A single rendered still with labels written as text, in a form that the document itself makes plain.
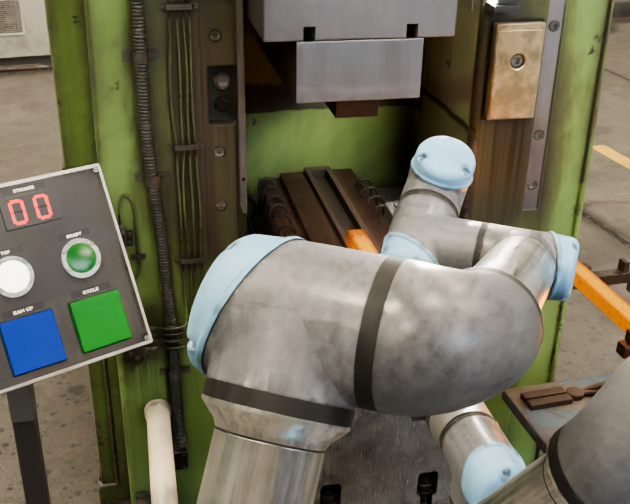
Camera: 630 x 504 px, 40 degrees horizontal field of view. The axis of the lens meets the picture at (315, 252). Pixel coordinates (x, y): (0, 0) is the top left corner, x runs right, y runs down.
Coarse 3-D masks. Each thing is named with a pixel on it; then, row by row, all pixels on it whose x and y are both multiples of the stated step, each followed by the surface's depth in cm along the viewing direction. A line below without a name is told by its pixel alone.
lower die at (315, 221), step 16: (288, 176) 183; (304, 176) 184; (336, 176) 183; (352, 176) 184; (272, 192) 178; (288, 192) 176; (304, 192) 176; (320, 192) 173; (352, 192) 176; (288, 208) 171; (304, 208) 169; (320, 208) 169; (352, 208) 167; (368, 208) 169; (304, 224) 162; (320, 224) 162; (336, 224) 160; (368, 224) 162; (384, 224) 162; (320, 240) 156; (336, 240) 156
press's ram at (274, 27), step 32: (256, 0) 133; (288, 0) 128; (320, 0) 129; (352, 0) 130; (384, 0) 131; (416, 0) 132; (448, 0) 133; (288, 32) 130; (320, 32) 131; (352, 32) 132; (384, 32) 133; (416, 32) 135; (448, 32) 135
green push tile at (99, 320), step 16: (80, 304) 125; (96, 304) 126; (112, 304) 128; (80, 320) 125; (96, 320) 126; (112, 320) 127; (80, 336) 125; (96, 336) 126; (112, 336) 127; (128, 336) 128
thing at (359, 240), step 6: (348, 234) 155; (354, 234) 154; (360, 234) 154; (366, 234) 154; (354, 240) 151; (360, 240) 151; (366, 240) 151; (354, 246) 151; (360, 246) 149; (366, 246) 149; (372, 246) 149; (372, 252) 147
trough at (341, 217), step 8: (320, 176) 185; (328, 176) 183; (320, 184) 181; (328, 184) 181; (328, 192) 177; (336, 192) 176; (328, 200) 173; (336, 200) 173; (344, 200) 170; (336, 208) 170; (344, 208) 170; (336, 216) 167; (344, 216) 167; (352, 216) 164; (344, 224) 163; (352, 224) 163
